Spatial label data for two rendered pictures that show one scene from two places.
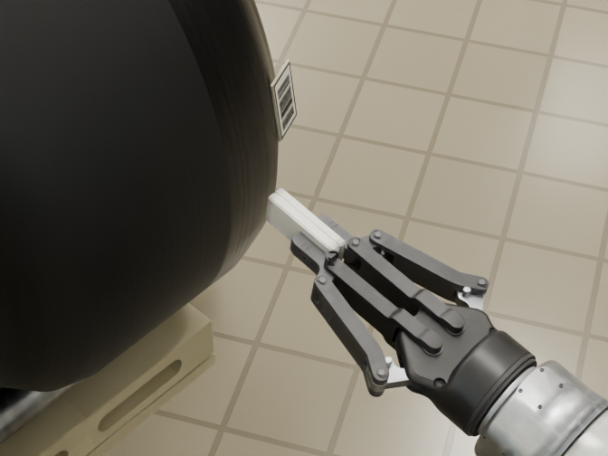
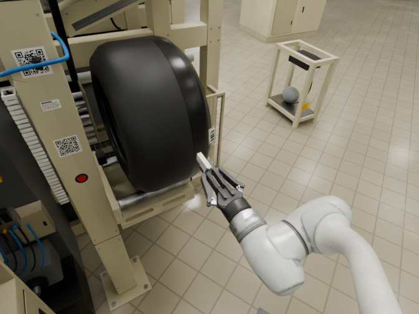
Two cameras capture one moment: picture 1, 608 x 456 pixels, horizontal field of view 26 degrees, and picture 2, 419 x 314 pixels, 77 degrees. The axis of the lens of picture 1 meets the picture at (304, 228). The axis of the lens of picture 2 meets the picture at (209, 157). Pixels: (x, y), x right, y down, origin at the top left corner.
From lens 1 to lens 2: 0.27 m
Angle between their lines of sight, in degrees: 11
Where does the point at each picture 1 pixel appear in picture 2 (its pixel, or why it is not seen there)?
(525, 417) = (241, 220)
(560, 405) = (251, 219)
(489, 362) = (237, 204)
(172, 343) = (183, 190)
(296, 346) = not seen: hidden behind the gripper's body
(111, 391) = (166, 197)
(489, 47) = (285, 150)
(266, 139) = (204, 142)
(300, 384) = not seen: hidden behind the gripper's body
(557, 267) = (289, 200)
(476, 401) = (231, 213)
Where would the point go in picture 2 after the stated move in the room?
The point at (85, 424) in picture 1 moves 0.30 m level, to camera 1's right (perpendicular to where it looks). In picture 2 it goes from (158, 204) to (224, 220)
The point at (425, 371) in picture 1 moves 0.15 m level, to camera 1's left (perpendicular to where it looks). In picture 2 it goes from (221, 203) to (169, 190)
